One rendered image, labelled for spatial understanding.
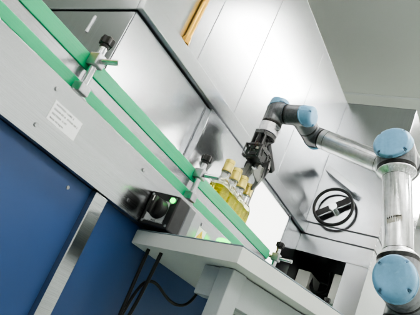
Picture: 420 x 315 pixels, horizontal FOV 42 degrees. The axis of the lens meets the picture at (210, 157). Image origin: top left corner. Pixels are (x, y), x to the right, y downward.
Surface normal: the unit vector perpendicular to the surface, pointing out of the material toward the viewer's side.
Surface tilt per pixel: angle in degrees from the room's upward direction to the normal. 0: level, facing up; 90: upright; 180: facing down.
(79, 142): 90
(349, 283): 90
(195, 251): 90
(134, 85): 90
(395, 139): 82
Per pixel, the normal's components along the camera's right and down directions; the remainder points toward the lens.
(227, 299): 0.66, 0.00
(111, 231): 0.83, 0.15
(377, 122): -0.41, -0.49
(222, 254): -0.64, -0.51
